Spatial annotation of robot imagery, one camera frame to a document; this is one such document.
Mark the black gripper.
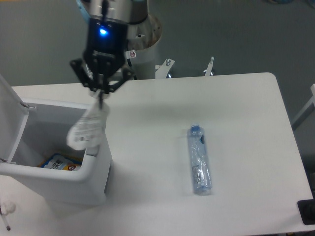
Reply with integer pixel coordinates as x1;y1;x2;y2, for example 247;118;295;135
69;18;134;108

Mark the clear plastic bag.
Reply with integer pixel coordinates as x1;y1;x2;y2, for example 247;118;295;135
66;90;109;150

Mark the clear blue plastic bottle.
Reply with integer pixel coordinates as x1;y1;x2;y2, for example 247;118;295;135
187;124;213;196

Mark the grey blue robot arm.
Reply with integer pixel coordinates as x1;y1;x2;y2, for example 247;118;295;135
69;0;151;109

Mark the white trash can lid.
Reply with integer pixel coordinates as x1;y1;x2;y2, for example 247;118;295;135
0;77;36;163

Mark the white trash can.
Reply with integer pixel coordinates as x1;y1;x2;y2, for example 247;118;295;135
0;98;112;206

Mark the colourful snack wrapper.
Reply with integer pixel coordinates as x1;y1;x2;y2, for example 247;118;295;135
37;153;83;171

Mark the white crumpled tissue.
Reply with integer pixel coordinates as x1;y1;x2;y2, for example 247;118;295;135
1;201;16;215

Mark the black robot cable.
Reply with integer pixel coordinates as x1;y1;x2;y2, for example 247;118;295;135
126;59;138;81

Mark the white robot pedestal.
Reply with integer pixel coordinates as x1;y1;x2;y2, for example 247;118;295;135
126;13;162;80

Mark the white pedestal base frame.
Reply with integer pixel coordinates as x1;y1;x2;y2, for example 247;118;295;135
85;56;216;83

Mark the white frame at right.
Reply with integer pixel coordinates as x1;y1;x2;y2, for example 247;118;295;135
291;84;315;131

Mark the black clamp mount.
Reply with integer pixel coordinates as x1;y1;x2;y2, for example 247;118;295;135
297;199;315;225

